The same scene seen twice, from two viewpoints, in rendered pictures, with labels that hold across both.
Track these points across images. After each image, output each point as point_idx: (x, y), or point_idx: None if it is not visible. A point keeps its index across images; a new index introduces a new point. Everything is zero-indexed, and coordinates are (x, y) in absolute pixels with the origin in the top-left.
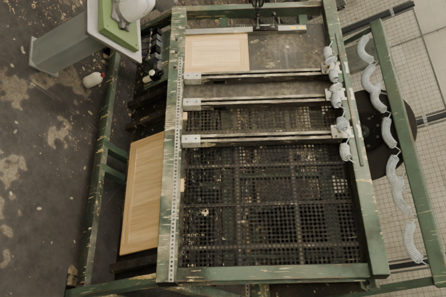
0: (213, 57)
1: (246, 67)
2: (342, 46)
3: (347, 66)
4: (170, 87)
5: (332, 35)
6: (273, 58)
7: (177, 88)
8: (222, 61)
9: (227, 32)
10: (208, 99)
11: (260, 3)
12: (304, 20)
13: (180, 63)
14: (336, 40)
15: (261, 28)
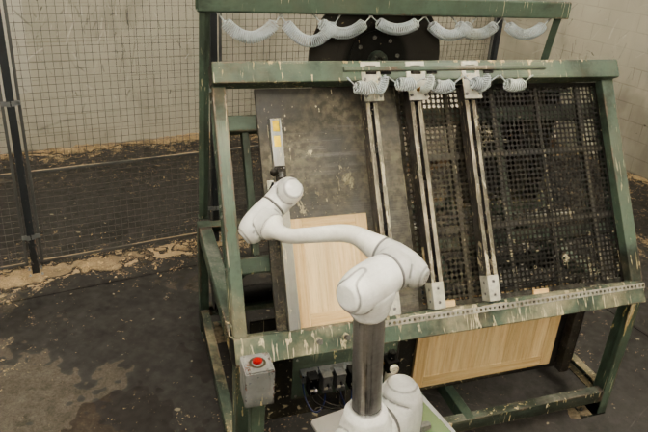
0: (342, 273)
1: (361, 217)
2: (329, 63)
3: (368, 62)
4: (413, 333)
5: (307, 75)
6: (334, 175)
7: (415, 321)
8: (349, 256)
9: (293, 254)
10: (432, 271)
11: (223, 197)
12: (241, 120)
13: None
14: (355, 71)
15: None
